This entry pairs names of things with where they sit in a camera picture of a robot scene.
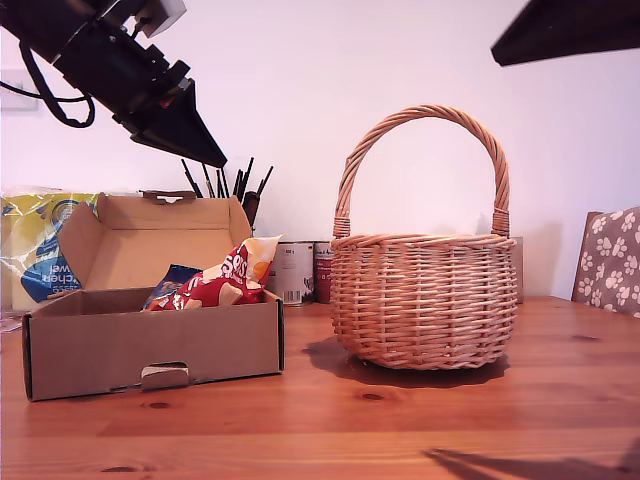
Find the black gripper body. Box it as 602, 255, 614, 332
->
58, 19, 196, 141

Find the blue Terry's mini eggs bag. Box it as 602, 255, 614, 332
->
141, 263, 204, 312

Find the red bunnies candy bag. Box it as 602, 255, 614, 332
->
169, 234, 284, 312

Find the brown cardboard box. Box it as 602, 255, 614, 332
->
20, 191, 286, 403

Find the yellow blue kitchen towel pack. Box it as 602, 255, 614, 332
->
0, 185, 109, 314

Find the white labelled tin can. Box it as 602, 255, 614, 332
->
273, 241, 315, 307

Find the red labelled tin can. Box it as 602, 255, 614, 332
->
312, 242, 335, 305

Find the chair with paw-print cover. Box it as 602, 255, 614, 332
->
571, 206, 640, 320

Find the printed paper leaflet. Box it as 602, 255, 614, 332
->
0, 308, 25, 335

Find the black looped cable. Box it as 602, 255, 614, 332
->
19, 42, 96, 129

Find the thin black cable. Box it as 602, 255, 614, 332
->
0, 80, 91, 103

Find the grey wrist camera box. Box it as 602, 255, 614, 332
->
132, 0, 187, 37

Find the dark brown utensil handle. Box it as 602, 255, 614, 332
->
242, 191, 262, 229

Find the white wall light switch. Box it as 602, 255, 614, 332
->
0, 79, 40, 112

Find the woven wicker basket with handle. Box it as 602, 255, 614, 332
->
329, 103, 519, 372

